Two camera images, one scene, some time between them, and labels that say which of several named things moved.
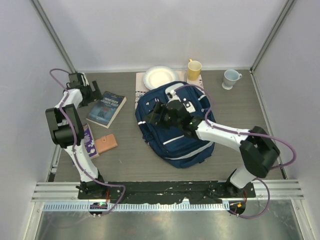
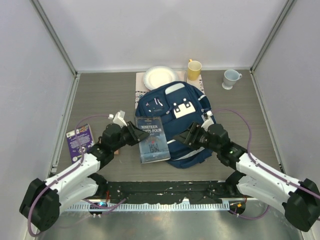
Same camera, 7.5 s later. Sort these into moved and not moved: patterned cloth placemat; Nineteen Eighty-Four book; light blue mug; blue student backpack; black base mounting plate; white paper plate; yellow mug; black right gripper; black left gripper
Moved: black right gripper; black left gripper; Nineteen Eighty-Four book
Not moved: patterned cloth placemat; black base mounting plate; light blue mug; yellow mug; blue student backpack; white paper plate
